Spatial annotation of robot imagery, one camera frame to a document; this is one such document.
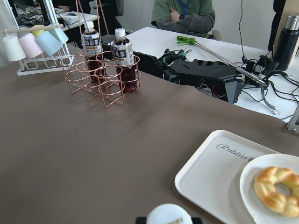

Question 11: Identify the green handled reacher grabber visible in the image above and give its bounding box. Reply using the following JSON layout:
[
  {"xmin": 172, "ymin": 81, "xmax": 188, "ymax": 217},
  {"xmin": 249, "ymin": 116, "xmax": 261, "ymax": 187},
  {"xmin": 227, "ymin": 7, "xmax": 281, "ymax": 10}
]
[{"xmin": 177, "ymin": 35, "xmax": 280, "ymax": 115}]

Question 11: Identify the white round plate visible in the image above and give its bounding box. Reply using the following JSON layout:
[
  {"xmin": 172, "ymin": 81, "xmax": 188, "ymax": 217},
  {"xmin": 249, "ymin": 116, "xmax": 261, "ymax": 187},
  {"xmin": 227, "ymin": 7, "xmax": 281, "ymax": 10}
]
[{"xmin": 240, "ymin": 154, "xmax": 299, "ymax": 224}]

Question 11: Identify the copper wire bottle rack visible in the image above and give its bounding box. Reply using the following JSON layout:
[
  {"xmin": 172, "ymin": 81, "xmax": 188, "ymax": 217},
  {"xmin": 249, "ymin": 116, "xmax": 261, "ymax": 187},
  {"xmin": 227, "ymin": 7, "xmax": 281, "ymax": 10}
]
[{"xmin": 60, "ymin": 0, "xmax": 142, "ymax": 108}]

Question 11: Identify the white cup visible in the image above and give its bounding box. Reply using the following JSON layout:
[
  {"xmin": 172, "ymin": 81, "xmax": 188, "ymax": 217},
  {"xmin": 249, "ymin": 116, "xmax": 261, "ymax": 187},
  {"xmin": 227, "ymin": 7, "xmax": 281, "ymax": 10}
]
[{"xmin": 2, "ymin": 35, "xmax": 26, "ymax": 62}]

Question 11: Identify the pink cup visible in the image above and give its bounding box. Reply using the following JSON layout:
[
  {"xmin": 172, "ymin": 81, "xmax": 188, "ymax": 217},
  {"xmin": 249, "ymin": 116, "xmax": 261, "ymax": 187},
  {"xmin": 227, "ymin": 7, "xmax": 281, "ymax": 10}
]
[{"xmin": 19, "ymin": 33, "xmax": 44, "ymax": 59}]

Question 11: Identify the white cup rack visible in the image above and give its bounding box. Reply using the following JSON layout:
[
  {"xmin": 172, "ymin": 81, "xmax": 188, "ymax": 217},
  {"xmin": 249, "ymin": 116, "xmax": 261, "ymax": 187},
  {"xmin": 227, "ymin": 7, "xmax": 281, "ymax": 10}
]
[{"xmin": 4, "ymin": 23, "xmax": 74, "ymax": 76}]

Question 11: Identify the lower tea bottle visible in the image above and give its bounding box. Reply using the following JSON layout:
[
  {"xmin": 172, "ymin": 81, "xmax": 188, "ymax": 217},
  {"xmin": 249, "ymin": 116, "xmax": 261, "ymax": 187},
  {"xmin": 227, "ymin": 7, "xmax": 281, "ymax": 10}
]
[{"xmin": 82, "ymin": 21, "xmax": 103, "ymax": 82}]

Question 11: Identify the blue cup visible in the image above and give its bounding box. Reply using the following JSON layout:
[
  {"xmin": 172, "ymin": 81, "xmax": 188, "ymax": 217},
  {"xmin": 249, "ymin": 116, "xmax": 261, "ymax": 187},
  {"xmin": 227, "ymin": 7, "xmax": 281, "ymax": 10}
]
[{"xmin": 37, "ymin": 31, "xmax": 63, "ymax": 57}]

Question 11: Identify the mint green cup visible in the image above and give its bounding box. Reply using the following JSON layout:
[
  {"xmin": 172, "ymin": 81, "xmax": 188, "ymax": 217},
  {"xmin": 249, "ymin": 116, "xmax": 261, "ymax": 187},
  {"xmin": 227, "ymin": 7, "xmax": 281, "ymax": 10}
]
[{"xmin": 48, "ymin": 27, "xmax": 69, "ymax": 44}]

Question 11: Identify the black thermos flask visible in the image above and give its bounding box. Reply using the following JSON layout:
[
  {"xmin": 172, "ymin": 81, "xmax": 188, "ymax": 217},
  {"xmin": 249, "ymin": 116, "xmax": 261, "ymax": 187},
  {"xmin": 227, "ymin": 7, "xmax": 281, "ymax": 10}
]
[{"xmin": 274, "ymin": 13, "xmax": 299, "ymax": 71}]

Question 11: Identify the yellow cup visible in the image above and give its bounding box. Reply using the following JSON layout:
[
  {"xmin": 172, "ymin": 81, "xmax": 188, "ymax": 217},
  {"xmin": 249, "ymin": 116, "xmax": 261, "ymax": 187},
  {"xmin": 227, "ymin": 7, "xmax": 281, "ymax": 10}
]
[{"xmin": 31, "ymin": 24, "xmax": 45, "ymax": 38}]

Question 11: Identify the black device with wires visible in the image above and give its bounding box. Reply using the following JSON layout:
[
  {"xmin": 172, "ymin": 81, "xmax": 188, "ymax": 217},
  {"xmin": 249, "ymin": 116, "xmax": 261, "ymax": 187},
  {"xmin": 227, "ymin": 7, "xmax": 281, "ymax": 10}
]
[{"xmin": 158, "ymin": 49, "xmax": 278, "ymax": 104}]

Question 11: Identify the upper tea bottle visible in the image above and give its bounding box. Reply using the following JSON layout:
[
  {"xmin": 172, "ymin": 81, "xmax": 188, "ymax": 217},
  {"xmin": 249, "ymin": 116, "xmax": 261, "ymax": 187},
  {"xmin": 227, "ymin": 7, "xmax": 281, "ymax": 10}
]
[{"xmin": 112, "ymin": 28, "xmax": 137, "ymax": 92}]

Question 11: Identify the braided ring bread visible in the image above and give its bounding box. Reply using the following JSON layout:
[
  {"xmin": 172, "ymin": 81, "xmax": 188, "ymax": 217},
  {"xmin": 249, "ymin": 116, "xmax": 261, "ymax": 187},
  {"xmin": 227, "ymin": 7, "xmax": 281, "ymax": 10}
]
[{"xmin": 254, "ymin": 167, "xmax": 299, "ymax": 217}]

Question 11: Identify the seated person green shirt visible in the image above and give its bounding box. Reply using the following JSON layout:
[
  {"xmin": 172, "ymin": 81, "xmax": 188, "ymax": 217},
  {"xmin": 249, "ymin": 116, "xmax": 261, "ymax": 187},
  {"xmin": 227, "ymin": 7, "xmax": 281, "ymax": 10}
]
[{"xmin": 151, "ymin": 0, "xmax": 215, "ymax": 38}]

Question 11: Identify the white serving tray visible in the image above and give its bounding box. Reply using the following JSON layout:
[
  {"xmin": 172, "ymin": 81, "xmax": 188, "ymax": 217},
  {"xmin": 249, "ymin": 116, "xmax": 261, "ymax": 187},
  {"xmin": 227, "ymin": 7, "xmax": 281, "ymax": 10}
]
[{"xmin": 175, "ymin": 130, "xmax": 275, "ymax": 224}]

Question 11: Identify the tea bottle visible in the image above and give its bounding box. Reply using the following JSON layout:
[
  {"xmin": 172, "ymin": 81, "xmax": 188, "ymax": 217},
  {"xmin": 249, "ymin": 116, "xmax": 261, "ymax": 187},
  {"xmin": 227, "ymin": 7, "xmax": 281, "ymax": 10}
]
[
  {"xmin": 112, "ymin": 28, "xmax": 137, "ymax": 92},
  {"xmin": 82, "ymin": 21, "xmax": 103, "ymax": 82}
]

